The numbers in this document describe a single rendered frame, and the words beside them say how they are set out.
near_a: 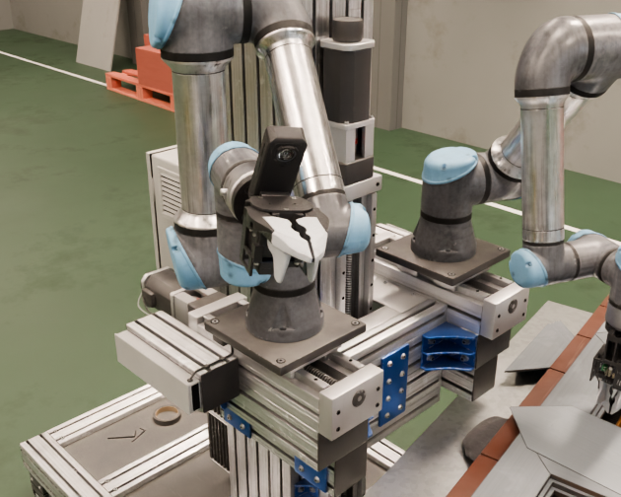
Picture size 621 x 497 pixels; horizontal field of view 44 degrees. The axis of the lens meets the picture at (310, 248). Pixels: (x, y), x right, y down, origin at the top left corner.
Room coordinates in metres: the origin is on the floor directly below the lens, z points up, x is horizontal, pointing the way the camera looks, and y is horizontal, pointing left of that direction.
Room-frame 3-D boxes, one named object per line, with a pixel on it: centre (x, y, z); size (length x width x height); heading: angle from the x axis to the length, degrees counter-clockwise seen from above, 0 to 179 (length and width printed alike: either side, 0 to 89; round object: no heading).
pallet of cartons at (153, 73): (7.67, 1.32, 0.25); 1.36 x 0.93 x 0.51; 44
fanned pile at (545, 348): (1.72, -0.64, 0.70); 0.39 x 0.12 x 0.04; 144
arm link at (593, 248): (1.34, -0.54, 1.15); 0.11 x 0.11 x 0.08; 21
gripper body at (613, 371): (1.25, -0.59, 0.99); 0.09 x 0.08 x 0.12; 144
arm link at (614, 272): (1.25, -0.59, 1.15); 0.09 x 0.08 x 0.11; 21
